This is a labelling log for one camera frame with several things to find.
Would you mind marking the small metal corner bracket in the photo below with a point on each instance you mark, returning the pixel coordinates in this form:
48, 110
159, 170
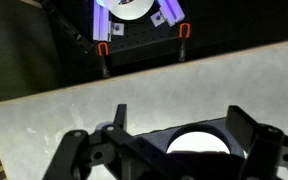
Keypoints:
158, 19
117, 28

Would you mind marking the aluminium extrusion beam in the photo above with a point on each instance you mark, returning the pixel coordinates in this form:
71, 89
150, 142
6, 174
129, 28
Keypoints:
170, 10
100, 23

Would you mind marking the black metal bar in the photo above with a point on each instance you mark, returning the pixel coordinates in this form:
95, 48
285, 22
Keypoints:
70, 30

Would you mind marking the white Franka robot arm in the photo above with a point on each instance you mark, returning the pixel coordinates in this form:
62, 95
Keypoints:
127, 8

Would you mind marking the white round plate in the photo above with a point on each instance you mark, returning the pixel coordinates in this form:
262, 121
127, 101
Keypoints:
197, 143

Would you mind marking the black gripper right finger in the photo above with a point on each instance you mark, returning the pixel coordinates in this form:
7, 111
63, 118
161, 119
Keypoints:
267, 150

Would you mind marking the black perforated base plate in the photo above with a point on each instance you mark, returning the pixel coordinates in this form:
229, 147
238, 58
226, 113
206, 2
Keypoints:
144, 36

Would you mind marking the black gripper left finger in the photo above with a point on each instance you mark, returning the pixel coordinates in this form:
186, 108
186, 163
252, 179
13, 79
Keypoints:
70, 153

